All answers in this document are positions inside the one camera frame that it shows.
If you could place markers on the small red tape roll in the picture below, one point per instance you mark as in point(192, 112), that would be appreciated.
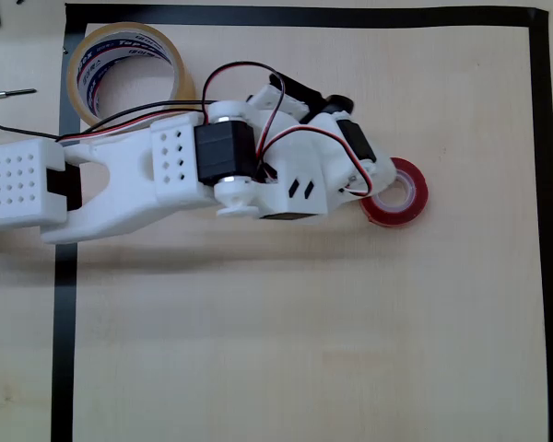
point(410, 202)

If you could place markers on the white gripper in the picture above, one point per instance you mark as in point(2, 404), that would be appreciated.
point(358, 144)

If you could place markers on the black tape strip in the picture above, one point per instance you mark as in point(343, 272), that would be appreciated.
point(65, 322)
point(546, 230)
point(304, 16)

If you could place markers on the black tip screwdriver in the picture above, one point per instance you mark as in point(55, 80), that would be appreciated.
point(14, 92)

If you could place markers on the big clear tape roll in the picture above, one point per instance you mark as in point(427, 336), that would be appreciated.
point(85, 69)

